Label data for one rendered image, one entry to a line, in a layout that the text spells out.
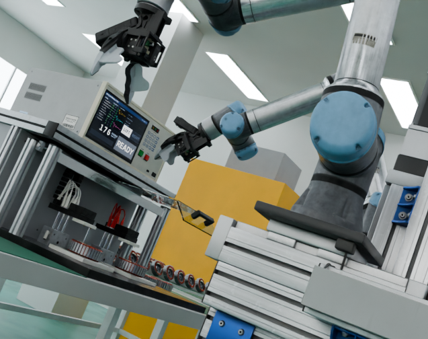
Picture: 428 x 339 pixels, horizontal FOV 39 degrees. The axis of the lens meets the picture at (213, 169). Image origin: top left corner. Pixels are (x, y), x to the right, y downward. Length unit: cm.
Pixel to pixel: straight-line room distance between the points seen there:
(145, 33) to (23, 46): 838
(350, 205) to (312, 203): 7
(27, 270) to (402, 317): 81
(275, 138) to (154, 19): 670
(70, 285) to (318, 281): 69
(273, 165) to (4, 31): 497
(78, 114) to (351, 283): 123
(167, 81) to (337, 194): 523
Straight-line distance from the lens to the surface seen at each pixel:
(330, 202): 118
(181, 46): 644
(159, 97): 628
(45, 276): 145
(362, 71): 115
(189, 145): 201
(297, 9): 142
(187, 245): 584
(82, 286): 154
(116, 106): 202
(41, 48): 986
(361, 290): 101
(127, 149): 210
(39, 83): 219
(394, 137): 750
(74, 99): 204
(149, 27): 133
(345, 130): 108
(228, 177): 585
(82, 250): 184
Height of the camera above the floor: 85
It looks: 10 degrees up
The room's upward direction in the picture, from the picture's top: 22 degrees clockwise
